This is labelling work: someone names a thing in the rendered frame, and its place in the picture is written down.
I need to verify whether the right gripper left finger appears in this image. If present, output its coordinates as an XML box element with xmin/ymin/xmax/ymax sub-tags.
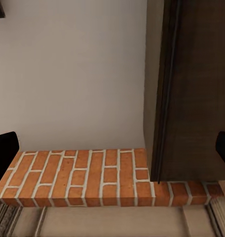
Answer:
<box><xmin>0</xmin><ymin>131</ymin><xmax>20</xmax><ymax>180</ymax></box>

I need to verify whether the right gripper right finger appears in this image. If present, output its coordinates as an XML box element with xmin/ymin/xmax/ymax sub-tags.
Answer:
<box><xmin>216</xmin><ymin>131</ymin><xmax>225</xmax><ymax>162</ymax></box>

